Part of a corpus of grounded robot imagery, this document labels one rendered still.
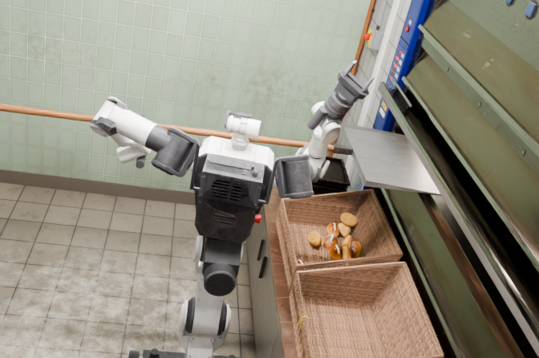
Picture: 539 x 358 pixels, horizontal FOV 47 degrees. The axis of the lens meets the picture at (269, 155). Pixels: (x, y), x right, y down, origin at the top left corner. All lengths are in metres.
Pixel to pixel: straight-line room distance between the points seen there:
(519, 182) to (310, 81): 2.10
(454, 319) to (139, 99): 2.43
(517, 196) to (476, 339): 0.52
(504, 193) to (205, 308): 1.20
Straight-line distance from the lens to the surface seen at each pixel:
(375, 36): 3.60
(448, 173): 2.43
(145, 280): 3.70
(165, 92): 3.99
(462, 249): 2.44
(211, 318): 2.55
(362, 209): 3.33
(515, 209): 2.13
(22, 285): 3.66
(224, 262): 2.24
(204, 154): 2.11
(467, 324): 2.38
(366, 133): 3.09
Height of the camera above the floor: 2.41
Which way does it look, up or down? 28 degrees down
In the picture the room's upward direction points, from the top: 13 degrees clockwise
